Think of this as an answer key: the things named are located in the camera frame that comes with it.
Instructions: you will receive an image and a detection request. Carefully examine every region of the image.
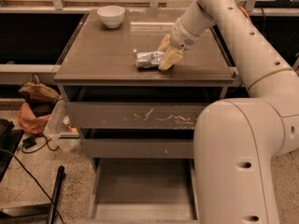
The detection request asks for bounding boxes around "black floor cable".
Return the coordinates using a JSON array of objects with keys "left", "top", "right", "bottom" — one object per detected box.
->
[{"left": 0, "top": 147, "right": 66, "bottom": 224}]

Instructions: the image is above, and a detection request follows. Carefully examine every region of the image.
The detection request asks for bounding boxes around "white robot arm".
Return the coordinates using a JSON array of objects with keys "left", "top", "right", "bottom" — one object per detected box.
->
[{"left": 159, "top": 0, "right": 299, "bottom": 224}]

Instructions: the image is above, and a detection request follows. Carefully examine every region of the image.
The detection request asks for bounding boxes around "orange cloth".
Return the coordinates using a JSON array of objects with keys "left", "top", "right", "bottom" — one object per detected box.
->
[{"left": 18, "top": 103, "right": 53, "bottom": 134}]

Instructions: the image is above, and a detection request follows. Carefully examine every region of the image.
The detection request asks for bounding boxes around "clear plastic bin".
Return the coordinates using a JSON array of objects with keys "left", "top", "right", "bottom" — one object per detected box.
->
[{"left": 44, "top": 100, "right": 79, "bottom": 152}]

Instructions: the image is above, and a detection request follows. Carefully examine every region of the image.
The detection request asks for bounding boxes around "white ceramic bowl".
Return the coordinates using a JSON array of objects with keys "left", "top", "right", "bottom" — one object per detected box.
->
[{"left": 97, "top": 6, "right": 125, "bottom": 29}]

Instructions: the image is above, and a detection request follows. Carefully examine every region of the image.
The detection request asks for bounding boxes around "black power adapter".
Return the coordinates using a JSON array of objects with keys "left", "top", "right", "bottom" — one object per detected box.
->
[{"left": 22, "top": 136, "right": 36, "bottom": 148}]

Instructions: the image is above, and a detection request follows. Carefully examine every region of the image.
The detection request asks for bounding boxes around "grey drawer cabinet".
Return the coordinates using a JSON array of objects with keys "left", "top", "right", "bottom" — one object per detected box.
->
[{"left": 55, "top": 9, "right": 236, "bottom": 224}]

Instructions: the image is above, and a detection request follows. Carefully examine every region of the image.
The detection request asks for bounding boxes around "grey open bottom drawer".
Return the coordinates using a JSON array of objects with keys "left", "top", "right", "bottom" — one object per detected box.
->
[{"left": 88, "top": 159, "right": 199, "bottom": 224}]

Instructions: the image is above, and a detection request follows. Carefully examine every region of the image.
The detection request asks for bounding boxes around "grey middle drawer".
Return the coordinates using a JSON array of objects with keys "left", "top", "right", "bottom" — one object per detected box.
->
[{"left": 80, "top": 139, "right": 193, "bottom": 159}]

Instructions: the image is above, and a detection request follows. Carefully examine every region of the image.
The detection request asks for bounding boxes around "grey top drawer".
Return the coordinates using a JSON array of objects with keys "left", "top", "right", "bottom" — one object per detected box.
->
[{"left": 66, "top": 102, "right": 206, "bottom": 130}]

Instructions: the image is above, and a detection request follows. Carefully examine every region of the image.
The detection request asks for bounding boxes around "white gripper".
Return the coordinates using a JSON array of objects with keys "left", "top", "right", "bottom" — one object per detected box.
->
[{"left": 158, "top": 17, "right": 199, "bottom": 71}]

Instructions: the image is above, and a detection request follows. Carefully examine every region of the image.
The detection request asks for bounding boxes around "black metal leg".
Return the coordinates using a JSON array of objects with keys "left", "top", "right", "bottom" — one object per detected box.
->
[{"left": 46, "top": 166, "right": 65, "bottom": 224}]

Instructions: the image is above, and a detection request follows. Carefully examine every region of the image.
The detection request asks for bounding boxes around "black case left edge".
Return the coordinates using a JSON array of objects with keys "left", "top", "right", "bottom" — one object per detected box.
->
[{"left": 0, "top": 119, "right": 24, "bottom": 182}]

